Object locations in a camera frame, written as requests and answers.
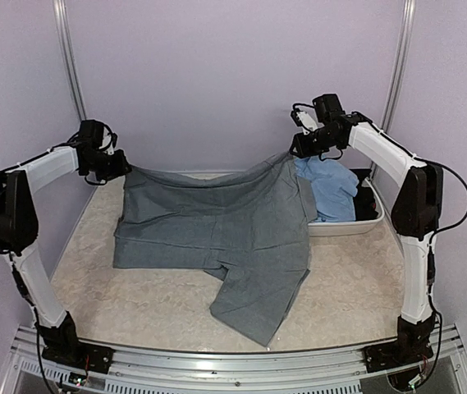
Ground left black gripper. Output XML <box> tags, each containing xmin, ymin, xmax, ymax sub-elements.
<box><xmin>84</xmin><ymin>148</ymin><xmax>132</xmax><ymax>180</ymax></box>

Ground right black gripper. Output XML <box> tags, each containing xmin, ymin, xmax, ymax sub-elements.
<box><xmin>290</xmin><ymin>124</ymin><xmax>341</xmax><ymax>157</ymax></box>

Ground grey long sleeve shirt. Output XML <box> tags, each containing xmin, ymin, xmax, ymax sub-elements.
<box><xmin>113</xmin><ymin>153</ymin><xmax>317</xmax><ymax>346</ymax></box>

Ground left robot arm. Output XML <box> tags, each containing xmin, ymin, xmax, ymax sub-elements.
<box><xmin>0</xmin><ymin>120</ymin><xmax>131</xmax><ymax>365</ymax></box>

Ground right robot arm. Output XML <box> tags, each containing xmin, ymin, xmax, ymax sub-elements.
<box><xmin>290</xmin><ymin>94</ymin><xmax>443</xmax><ymax>364</ymax></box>

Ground light blue shirt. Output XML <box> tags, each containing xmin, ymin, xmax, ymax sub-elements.
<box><xmin>294</xmin><ymin>157</ymin><xmax>359</xmax><ymax>222</ymax></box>

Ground white plastic bin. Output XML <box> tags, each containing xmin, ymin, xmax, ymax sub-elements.
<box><xmin>308</xmin><ymin>178</ymin><xmax>386</xmax><ymax>237</ymax></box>

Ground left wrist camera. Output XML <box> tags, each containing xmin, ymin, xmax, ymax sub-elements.
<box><xmin>98</xmin><ymin>128</ymin><xmax>117</xmax><ymax>155</ymax></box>

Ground right aluminium frame post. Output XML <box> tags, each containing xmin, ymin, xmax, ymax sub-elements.
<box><xmin>381</xmin><ymin>0</ymin><xmax>416</xmax><ymax>134</ymax></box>

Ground aluminium frame post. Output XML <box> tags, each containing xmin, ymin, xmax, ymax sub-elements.
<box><xmin>53</xmin><ymin>0</ymin><xmax>87</xmax><ymax>121</ymax></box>
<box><xmin>381</xmin><ymin>0</ymin><xmax>416</xmax><ymax>134</ymax></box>

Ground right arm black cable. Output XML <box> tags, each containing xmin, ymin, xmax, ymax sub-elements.
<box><xmin>429</xmin><ymin>162</ymin><xmax>467</xmax><ymax>235</ymax></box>

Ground left aluminium frame post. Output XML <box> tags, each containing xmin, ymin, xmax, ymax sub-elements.
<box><xmin>53</xmin><ymin>0</ymin><xmax>87</xmax><ymax>121</ymax></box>

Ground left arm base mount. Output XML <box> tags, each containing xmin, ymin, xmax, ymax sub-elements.
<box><xmin>42</xmin><ymin>342</ymin><xmax>115</xmax><ymax>374</ymax></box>

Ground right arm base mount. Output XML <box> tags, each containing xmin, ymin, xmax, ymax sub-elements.
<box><xmin>363</xmin><ymin>341</ymin><xmax>433</xmax><ymax>373</ymax></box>

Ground front aluminium rail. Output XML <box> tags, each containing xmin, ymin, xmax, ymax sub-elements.
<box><xmin>9</xmin><ymin>323</ymin><xmax>464</xmax><ymax>394</ymax></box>

